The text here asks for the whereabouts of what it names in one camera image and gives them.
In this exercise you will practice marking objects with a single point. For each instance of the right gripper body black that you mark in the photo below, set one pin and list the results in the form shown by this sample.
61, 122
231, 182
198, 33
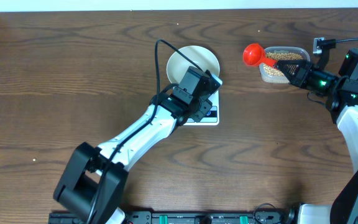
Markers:
321, 81

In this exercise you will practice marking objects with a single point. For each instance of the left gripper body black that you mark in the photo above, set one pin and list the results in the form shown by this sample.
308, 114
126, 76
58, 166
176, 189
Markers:
202, 109

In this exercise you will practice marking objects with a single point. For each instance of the red measuring scoop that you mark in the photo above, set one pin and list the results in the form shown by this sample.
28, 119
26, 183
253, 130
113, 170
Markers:
254, 55

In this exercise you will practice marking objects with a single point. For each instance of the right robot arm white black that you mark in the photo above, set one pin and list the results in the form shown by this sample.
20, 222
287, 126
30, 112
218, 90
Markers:
341, 92

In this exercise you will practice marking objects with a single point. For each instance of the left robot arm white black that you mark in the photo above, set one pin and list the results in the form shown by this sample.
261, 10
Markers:
92, 184

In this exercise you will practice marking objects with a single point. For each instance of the white digital kitchen scale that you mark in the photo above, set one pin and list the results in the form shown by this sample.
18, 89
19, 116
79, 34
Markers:
213, 109

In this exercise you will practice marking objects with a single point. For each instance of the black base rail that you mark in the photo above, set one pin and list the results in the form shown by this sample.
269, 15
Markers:
196, 218

